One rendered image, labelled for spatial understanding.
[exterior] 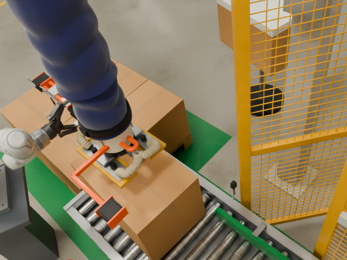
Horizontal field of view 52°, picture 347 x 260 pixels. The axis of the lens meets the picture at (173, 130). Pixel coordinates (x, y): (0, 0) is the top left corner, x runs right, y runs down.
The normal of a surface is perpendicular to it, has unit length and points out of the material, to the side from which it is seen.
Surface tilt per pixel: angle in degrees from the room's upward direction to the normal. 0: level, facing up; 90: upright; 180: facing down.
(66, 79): 79
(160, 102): 0
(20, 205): 0
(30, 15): 83
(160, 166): 0
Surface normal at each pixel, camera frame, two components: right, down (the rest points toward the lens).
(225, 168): -0.17, -0.63
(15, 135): 0.42, -0.20
